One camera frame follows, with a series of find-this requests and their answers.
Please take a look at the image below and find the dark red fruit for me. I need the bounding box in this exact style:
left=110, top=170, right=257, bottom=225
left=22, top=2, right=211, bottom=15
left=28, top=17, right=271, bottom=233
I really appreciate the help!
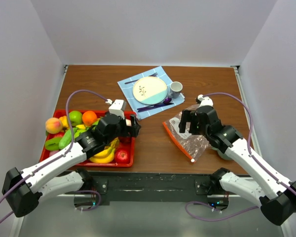
left=118, top=137, right=132, bottom=144

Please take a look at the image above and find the clear orange zip top bag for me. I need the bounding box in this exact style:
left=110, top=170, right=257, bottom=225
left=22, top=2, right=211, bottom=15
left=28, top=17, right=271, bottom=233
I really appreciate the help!
left=162, top=111, right=211, bottom=163

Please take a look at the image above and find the white radish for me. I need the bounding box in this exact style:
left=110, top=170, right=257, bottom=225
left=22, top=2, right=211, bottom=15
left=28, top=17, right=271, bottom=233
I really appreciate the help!
left=125, top=119, right=132, bottom=126

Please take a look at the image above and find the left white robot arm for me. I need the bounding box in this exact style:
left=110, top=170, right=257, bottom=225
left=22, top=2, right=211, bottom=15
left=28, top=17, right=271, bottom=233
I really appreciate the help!
left=2, top=113, right=141, bottom=217

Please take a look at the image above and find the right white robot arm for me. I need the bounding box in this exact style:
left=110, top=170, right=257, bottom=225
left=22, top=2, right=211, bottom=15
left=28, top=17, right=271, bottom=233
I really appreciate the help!
left=179, top=105, right=296, bottom=226

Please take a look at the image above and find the purple knife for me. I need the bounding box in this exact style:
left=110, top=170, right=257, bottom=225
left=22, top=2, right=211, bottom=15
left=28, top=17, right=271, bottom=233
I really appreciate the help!
left=137, top=103, right=174, bottom=113

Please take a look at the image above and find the orange fruit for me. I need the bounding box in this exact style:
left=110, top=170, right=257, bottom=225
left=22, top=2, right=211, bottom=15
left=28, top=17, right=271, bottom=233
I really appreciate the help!
left=82, top=111, right=98, bottom=126

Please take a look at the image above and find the red plastic tray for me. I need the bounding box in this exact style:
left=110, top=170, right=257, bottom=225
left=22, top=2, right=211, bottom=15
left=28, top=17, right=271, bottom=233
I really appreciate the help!
left=39, top=110, right=136, bottom=168

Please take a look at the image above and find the blue checked cloth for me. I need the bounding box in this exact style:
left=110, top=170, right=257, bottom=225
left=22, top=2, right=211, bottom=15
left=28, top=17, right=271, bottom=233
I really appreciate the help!
left=117, top=66, right=185, bottom=119

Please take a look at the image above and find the purple spoon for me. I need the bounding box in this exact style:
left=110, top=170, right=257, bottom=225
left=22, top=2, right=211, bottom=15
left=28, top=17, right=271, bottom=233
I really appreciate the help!
left=137, top=97, right=172, bottom=111

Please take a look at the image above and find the red apple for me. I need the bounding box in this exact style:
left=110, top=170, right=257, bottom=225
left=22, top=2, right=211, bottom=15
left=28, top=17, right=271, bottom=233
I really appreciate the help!
left=114, top=148, right=130, bottom=164

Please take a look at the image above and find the yellow banana bunch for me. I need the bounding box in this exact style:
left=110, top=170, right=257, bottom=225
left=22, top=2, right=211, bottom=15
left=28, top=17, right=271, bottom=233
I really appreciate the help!
left=89, top=138, right=119, bottom=164

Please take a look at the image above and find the grey ceramic mug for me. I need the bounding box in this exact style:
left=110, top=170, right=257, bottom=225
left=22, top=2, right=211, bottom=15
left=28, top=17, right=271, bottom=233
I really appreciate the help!
left=169, top=81, right=183, bottom=98

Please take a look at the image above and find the green apple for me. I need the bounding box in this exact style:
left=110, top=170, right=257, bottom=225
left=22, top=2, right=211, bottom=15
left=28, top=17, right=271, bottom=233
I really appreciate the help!
left=69, top=111, right=83, bottom=126

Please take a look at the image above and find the cream and blue plate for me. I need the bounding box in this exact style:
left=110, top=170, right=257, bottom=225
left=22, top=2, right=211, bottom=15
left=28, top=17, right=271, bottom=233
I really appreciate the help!
left=132, top=77, right=168, bottom=105

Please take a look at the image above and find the green cucumber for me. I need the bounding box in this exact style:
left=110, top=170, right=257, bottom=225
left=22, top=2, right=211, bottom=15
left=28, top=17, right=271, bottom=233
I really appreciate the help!
left=58, top=129, right=72, bottom=150

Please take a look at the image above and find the purple fork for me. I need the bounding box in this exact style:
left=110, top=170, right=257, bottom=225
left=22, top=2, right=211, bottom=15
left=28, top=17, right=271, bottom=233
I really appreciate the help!
left=124, top=72, right=158, bottom=85

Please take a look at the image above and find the peach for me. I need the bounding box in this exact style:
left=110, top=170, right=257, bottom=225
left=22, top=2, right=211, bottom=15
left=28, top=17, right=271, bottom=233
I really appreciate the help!
left=45, top=118, right=63, bottom=134

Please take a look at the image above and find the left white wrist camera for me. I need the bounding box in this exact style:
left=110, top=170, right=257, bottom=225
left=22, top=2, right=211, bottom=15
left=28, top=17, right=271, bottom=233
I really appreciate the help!
left=109, top=99, right=127, bottom=119

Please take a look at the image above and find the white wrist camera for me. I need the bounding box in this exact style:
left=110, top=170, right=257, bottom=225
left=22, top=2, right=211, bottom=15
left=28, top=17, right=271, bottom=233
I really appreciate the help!
left=196, top=94, right=213, bottom=108
left=109, top=99, right=127, bottom=119

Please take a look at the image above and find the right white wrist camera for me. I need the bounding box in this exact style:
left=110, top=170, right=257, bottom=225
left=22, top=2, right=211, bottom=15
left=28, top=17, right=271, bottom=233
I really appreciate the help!
left=196, top=94, right=213, bottom=108

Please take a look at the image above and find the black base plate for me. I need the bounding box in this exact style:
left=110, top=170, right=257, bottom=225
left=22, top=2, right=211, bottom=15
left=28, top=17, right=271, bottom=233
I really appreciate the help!
left=74, top=171, right=232, bottom=209

